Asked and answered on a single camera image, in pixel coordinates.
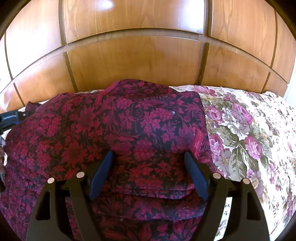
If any maroon floral patterned shirt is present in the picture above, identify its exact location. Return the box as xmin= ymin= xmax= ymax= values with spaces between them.
xmin=1 ymin=79 xmax=212 ymax=240

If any wooden panelled headboard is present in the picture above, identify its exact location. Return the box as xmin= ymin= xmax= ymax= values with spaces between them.
xmin=1 ymin=1 xmax=295 ymax=112

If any floral bed sheet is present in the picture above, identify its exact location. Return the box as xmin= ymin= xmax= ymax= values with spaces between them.
xmin=18 ymin=84 xmax=296 ymax=241

